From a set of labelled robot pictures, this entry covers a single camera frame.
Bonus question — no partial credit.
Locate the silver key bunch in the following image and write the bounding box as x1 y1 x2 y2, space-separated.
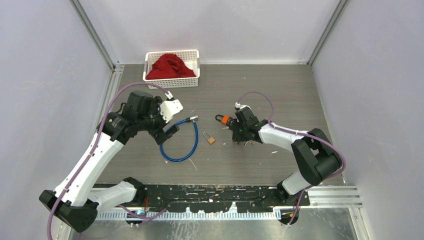
244 140 254 146

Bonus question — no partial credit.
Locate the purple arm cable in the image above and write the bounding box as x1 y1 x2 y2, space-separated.
236 91 347 226
46 82 175 240

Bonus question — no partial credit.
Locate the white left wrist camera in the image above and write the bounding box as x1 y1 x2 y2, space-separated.
159 99 184 123

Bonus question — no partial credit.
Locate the orange black padlock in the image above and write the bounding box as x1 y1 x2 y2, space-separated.
215 114 233 127

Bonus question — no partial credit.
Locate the blue cable lock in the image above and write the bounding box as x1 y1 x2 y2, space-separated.
159 115 200 163

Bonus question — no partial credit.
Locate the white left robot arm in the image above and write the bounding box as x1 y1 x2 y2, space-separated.
39 91 183 233

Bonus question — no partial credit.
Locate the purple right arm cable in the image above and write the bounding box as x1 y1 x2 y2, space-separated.
236 91 347 226

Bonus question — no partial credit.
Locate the brass padlock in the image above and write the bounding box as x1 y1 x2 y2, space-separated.
202 131 216 145

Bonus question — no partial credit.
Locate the white perforated plastic basket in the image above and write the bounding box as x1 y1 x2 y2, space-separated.
142 49 201 88

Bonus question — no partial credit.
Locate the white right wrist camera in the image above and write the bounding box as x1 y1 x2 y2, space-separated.
234 102 252 115

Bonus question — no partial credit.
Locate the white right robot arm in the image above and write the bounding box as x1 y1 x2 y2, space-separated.
221 106 343 206

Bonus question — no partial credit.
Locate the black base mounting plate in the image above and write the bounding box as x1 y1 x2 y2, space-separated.
123 184 310 214

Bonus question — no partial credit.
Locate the red cloth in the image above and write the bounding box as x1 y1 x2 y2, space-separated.
145 53 196 80

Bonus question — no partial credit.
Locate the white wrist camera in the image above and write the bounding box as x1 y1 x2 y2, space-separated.
159 99 184 123
234 102 252 115

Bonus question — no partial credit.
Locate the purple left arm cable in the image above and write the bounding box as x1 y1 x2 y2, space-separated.
46 82 175 240

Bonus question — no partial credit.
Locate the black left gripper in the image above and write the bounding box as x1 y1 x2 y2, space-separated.
137 97 179 144

